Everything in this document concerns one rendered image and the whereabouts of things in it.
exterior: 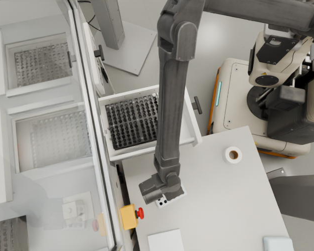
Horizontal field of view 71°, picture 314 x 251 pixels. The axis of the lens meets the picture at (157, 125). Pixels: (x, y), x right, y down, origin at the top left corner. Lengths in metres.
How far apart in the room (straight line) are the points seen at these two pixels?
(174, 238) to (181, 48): 0.72
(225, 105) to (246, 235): 0.87
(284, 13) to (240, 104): 1.08
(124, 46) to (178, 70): 1.58
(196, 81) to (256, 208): 1.21
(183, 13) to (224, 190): 0.73
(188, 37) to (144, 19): 1.82
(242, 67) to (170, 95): 1.29
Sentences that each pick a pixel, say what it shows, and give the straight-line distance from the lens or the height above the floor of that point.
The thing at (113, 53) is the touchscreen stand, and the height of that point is 0.04.
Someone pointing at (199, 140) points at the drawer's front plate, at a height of 0.93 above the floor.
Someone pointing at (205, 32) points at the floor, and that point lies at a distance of 2.21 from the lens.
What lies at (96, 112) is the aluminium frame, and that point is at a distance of 0.78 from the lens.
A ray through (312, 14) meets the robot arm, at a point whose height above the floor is 1.29.
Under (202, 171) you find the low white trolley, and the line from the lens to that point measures 0.97.
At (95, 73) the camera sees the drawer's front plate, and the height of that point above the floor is 0.93.
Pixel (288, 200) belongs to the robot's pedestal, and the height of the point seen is 0.35.
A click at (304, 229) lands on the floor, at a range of 2.04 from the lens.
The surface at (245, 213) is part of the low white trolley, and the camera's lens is 1.02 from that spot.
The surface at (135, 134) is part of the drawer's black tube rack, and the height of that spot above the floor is 0.90.
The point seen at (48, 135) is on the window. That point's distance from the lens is 0.41.
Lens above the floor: 1.71
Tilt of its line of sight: 75 degrees down
